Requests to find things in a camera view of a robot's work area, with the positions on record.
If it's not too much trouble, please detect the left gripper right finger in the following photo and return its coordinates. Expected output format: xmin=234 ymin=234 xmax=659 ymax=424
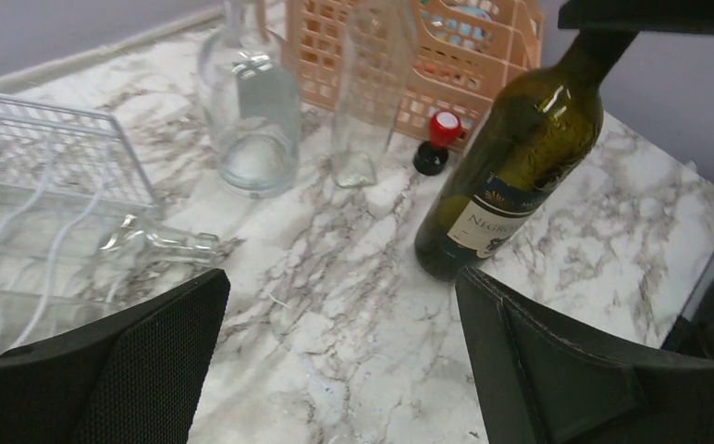
xmin=455 ymin=268 xmax=714 ymax=443

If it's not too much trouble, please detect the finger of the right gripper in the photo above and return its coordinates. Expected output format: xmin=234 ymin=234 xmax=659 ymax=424
xmin=558 ymin=0 xmax=714 ymax=35

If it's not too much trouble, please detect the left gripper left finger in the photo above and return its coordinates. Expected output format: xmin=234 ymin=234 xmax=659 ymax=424
xmin=0 ymin=269 xmax=230 ymax=443

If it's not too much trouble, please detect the small clear glass bottle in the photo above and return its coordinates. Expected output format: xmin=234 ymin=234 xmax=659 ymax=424
xmin=95 ymin=215 xmax=220 ymax=270

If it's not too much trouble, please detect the green wine bottle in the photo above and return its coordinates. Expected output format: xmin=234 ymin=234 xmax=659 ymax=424
xmin=414 ymin=31 xmax=636 ymax=281

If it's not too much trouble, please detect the tall clear glass bottle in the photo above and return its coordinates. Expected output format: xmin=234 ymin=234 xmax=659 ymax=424
xmin=331 ymin=1 xmax=418 ymax=189

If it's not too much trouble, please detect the small red capped bottle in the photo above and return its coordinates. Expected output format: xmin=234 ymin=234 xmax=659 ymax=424
xmin=412 ymin=111 xmax=462 ymax=176

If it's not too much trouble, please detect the clear round liquor bottle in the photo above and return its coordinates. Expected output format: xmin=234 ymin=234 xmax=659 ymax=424
xmin=197 ymin=1 xmax=302 ymax=199

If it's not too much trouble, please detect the peach plastic file organizer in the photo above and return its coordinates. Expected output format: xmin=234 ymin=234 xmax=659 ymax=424
xmin=286 ymin=1 xmax=545 ymax=151

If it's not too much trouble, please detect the white wire wine rack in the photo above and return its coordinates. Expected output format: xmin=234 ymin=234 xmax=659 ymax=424
xmin=0 ymin=93 xmax=163 ymax=354

